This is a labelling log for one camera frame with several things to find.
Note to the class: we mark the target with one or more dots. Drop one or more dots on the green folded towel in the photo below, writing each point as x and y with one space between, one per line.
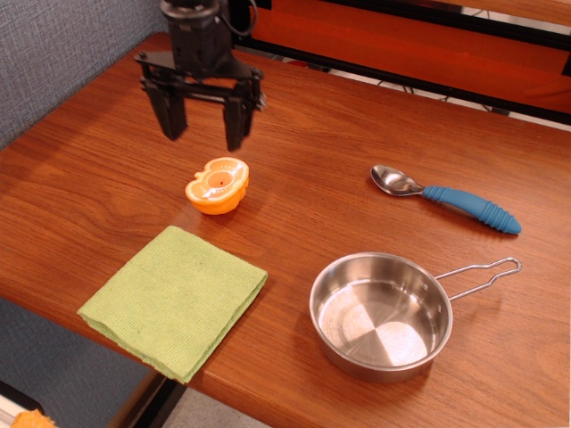
173 303

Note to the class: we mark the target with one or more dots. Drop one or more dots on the small stainless steel pan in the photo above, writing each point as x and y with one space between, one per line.
385 319

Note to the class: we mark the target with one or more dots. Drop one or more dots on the black table leg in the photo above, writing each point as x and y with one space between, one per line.
150 403

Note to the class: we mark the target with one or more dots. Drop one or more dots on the orange panel black frame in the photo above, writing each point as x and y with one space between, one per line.
459 49

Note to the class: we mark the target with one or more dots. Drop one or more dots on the orange plastic toy half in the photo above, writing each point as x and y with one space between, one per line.
219 187

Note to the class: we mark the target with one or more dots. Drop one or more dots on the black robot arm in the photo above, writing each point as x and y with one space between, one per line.
197 10

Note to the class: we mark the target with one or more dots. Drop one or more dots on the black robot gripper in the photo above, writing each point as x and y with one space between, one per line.
200 64

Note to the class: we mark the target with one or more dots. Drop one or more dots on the orange object at corner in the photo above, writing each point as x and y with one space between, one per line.
32 419

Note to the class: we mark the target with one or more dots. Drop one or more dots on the blue handled metal spoon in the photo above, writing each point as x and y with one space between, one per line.
396 183

